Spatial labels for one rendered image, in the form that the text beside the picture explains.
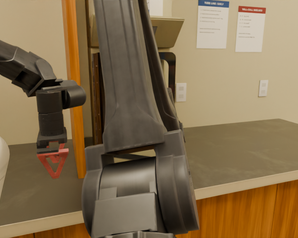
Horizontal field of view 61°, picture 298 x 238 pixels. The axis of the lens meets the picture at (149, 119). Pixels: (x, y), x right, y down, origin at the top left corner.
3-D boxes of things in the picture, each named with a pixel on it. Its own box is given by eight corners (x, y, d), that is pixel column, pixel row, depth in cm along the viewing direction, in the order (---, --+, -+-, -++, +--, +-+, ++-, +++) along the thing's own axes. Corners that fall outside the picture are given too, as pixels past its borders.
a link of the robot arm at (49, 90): (29, 87, 59) (46, 89, 56) (53, 84, 65) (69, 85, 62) (32, 116, 61) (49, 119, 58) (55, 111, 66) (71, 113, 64)
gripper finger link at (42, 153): (69, 168, 66) (66, 133, 64) (70, 180, 60) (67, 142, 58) (41, 171, 64) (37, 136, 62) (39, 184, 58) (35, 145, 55)
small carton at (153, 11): (144, 18, 93) (144, 1, 92) (157, 19, 95) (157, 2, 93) (149, 16, 89) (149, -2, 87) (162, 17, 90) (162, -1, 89)
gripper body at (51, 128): (65, 133, 69) (64, 106, 67) (67, 145, 60) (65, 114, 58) (40, 135, 67) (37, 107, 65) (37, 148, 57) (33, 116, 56)
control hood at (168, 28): (90, 46, 92) (88, 17, 90) (171, 47, 102) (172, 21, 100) (94, 45, 82) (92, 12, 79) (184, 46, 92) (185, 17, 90)
